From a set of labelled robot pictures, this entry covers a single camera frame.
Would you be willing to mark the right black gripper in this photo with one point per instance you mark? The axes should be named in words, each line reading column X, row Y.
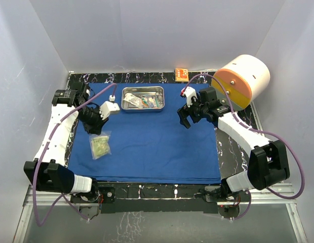
column 183, row 112

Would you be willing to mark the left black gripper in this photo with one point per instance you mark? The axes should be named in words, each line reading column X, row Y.
column 95, row 128

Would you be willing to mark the glove packet teal orange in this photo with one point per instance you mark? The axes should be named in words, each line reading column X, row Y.
column 150, row 102

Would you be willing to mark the green packaged surgical supplies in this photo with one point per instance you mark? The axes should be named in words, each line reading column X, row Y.
column 100, row 144

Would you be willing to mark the metal instrument tray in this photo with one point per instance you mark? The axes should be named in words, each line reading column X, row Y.
column 140, row 92

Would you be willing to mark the blue surgical drape cloth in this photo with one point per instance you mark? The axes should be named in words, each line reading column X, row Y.
column 151, row 147

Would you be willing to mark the white suture packet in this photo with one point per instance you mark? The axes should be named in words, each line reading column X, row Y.
column 134, row 100

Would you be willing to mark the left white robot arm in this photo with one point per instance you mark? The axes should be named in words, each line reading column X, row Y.
column 47, row 171

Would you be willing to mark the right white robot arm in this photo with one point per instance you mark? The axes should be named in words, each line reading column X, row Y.
column 268, row 161

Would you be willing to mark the small orange circuit board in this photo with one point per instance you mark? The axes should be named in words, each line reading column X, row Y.
column 181, row 75

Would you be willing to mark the white cylindrical drawer container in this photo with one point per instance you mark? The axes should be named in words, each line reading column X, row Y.
column 242, row 80

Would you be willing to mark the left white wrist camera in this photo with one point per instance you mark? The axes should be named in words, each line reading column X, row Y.
column 109, row 108

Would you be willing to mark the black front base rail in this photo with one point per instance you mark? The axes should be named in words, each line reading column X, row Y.
column 117, row 197

